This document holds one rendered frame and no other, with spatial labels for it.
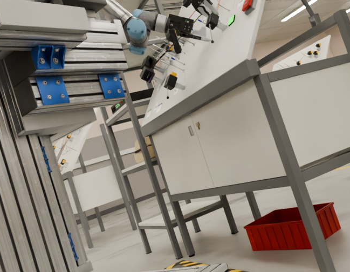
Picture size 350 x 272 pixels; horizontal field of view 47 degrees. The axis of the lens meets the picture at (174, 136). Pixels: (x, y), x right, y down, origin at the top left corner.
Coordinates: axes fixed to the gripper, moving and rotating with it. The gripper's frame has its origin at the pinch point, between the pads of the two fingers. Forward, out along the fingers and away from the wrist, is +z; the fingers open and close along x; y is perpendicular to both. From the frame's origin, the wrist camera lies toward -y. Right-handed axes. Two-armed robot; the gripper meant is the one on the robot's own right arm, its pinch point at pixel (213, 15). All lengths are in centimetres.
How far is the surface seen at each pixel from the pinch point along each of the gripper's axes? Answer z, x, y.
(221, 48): 13.1, -0.9, -11.8
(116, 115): -3, 123, -3
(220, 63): 17.1, -2.8, -20.8
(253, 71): 26.8, -23.0, -32.0
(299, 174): 66, -18, -47
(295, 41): 38.3, -0.9, 30.4
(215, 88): 23.1, 0.7, -29.9
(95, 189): 32, 311, 18
